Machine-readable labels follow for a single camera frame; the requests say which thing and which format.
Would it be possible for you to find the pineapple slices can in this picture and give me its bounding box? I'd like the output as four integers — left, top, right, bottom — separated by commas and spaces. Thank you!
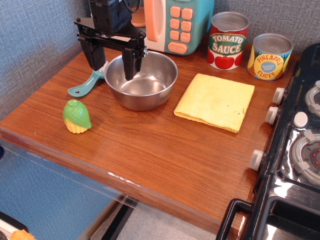
247, 33, 294, 81

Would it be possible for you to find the clear acrylic table guard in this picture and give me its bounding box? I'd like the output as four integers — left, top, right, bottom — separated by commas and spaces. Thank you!
0, 140, 216, 240

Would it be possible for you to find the teal toy microwave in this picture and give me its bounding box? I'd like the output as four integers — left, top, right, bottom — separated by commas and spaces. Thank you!
131, 0, 215, 56

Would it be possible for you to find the stainless steel bowl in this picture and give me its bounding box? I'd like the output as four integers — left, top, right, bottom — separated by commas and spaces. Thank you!
104, 51, 179, 111

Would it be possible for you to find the yellow rag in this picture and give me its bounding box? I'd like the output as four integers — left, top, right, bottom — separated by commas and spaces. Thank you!
174, 73, 255, 134

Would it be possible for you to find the black toy stove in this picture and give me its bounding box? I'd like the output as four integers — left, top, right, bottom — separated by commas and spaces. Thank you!
216, 43, 320, 240

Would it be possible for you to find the tomato sauce can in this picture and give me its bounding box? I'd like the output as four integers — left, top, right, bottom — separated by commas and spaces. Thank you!
207, 11, 250, 71

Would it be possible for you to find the teal dish brush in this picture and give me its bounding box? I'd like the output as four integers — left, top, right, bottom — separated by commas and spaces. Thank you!
67, 61, 109, 98

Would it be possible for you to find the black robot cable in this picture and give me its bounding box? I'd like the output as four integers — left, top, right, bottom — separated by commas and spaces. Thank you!
121, 0, 142, 14

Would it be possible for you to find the green yellow toy corn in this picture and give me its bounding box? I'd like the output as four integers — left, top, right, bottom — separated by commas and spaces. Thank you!
63, 99, 92, 134

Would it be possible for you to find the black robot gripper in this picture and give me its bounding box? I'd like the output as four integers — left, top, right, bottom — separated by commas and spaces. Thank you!
74, 0, 148, 81

